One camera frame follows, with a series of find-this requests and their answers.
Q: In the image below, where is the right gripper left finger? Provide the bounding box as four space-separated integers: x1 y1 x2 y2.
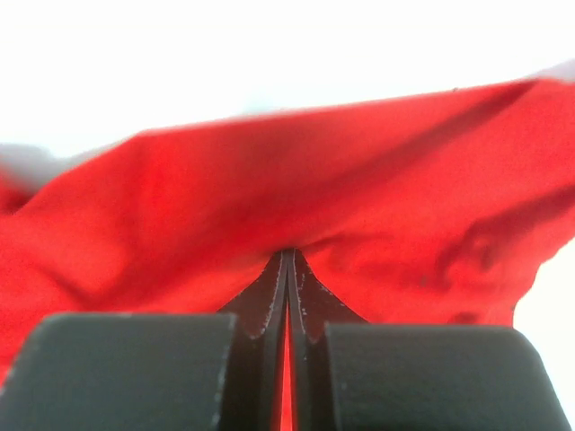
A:
1 252 287 431

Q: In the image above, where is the red t shirt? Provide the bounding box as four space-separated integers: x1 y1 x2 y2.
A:
1 79 574 430

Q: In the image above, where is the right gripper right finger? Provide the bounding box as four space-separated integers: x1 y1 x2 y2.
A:
287 251 570 431

